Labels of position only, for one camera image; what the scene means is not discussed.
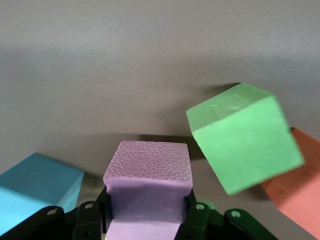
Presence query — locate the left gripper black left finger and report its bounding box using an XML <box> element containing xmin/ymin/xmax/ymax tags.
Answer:
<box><xmin>71</xmin><ymin>187</ymin><xmax>112</xmax><ymax>240</ymax></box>

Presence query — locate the orange foam cube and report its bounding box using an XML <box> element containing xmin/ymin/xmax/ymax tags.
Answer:
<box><xmin>259</xmin><ymin>126</ymin><xmax>320</xmax><ymax>240</ymax></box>

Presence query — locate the green foam cube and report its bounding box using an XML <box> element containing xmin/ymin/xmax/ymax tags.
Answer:
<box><xmin>185</xmin><ymin>82</ymin><xmax>306</xmax><ymax>197</ymax></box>

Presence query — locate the pink foam cube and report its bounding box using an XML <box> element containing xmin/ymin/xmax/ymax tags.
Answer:
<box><xmin>102</xmin><ymin>140</ymin><xmax>193</xmax><ymax>240</ymax></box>

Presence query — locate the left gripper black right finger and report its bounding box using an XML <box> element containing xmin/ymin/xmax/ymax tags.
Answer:
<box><xmin>176</xmin><ymin>190</ymin><xmax>213</xmax><ymax>240</ymax></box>

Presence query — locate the cyan foam cube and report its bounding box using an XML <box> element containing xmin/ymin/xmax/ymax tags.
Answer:
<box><xmin>0</xmin><ymin>152</ymin><xmax>85</xmax><ymax>238</ymax></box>

